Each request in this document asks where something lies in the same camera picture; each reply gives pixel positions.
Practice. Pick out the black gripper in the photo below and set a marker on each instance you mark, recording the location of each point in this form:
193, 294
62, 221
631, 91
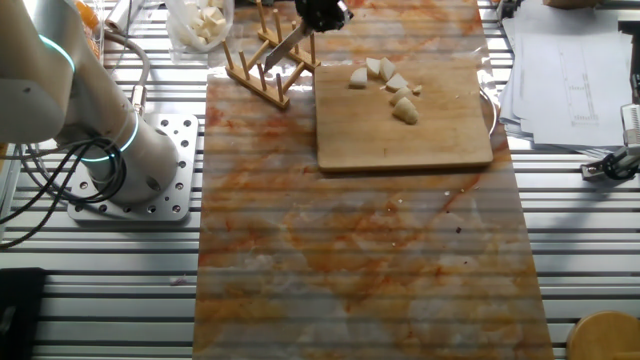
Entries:
317, 9

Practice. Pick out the steel cleaver knife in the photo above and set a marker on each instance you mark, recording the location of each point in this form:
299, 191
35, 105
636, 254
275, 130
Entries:
287, 47

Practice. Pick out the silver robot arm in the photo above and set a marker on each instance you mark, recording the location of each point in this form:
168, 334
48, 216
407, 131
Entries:
30, 75

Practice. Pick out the tiny radish bit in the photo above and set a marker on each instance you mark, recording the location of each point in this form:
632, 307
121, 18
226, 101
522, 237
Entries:
417, 90

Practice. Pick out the plastic bag of radish chunks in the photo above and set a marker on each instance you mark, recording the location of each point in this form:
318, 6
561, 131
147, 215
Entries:
200, 25

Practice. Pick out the wooden dish rack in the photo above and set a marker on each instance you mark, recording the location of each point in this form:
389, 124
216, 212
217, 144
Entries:
260, 82

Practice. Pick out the wooden cutting board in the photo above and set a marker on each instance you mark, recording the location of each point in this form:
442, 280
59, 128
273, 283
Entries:
360, 140

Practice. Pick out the white plastic wrap roll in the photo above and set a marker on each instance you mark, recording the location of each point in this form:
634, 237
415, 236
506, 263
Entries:
122, 15

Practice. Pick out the clear plastic fruit container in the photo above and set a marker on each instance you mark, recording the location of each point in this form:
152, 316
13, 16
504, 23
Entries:
95, 37

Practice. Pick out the orange fruit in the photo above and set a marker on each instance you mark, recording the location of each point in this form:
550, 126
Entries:
87, 15

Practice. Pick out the marble pattern table mat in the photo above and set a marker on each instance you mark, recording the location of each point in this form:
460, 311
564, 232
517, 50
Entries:
350, 260

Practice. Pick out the white paper stack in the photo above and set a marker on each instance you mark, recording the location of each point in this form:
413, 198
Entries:
575, 85

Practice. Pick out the black box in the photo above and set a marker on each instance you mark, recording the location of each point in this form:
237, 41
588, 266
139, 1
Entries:
20, 310

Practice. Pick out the wooden mug tree stand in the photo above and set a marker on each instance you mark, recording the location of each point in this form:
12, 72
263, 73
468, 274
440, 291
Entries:
605, 337

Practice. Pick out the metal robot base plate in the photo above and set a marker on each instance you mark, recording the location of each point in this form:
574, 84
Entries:
175, 150

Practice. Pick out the small clamp mounted camera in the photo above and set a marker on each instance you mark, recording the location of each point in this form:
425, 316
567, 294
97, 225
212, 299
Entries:
617, 160

